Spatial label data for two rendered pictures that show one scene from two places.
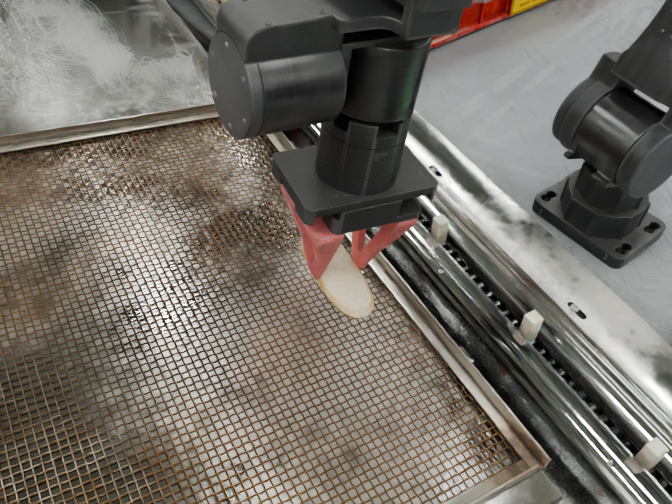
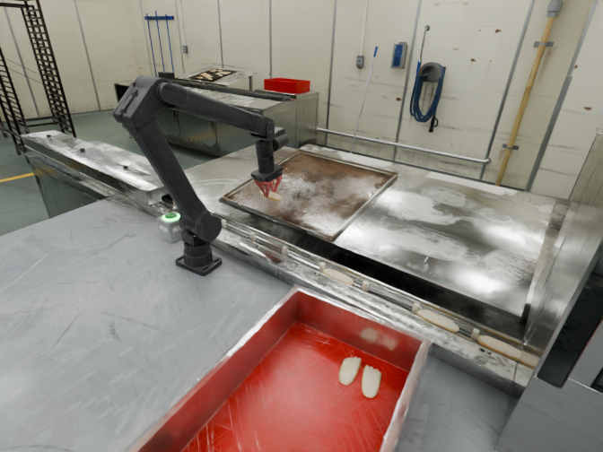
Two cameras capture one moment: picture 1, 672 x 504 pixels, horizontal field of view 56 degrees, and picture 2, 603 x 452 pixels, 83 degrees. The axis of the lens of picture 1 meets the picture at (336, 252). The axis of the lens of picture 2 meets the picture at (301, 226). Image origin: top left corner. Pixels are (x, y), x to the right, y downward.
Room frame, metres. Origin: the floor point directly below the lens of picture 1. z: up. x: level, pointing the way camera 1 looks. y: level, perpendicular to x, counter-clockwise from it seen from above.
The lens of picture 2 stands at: (1.42, -0.37, 1.43)
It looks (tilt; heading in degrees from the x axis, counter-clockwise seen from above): 28 degrees down; 155
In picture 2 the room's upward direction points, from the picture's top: 2 degrees clockwise
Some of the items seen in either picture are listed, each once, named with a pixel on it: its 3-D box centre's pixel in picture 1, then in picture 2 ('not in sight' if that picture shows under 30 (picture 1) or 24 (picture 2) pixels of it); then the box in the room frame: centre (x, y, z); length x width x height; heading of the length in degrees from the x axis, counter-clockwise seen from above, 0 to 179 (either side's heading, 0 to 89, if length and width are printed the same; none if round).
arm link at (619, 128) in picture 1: (620, 148); (199, 227); (0.48, -0.28, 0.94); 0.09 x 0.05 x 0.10; 121
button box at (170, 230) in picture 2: not in sight; (174, 230); (0.30, -0.34, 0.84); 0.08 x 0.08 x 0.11; 30
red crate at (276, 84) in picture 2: not in sight; (286, 85); (-3.07, 1.40, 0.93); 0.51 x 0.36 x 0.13; 34
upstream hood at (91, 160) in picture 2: not in sight; (91, 160); (-0.49, -0.65, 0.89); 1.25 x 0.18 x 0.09; 30
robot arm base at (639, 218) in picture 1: (606, 195); (197, 252); (0.50, -0.29, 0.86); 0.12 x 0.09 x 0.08; 37
